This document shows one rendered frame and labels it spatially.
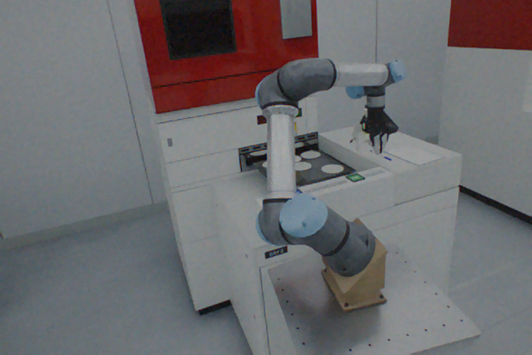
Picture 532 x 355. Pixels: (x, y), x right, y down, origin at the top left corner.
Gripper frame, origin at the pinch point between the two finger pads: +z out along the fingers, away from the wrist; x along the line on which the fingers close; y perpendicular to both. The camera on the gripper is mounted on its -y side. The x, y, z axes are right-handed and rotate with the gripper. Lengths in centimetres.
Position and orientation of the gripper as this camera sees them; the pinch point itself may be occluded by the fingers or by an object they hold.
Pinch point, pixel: (380, 152)
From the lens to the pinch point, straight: 161.4
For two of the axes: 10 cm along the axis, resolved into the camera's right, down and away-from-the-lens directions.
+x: -9.2, 2.5, -3.0
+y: -3.6, -3.0, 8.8
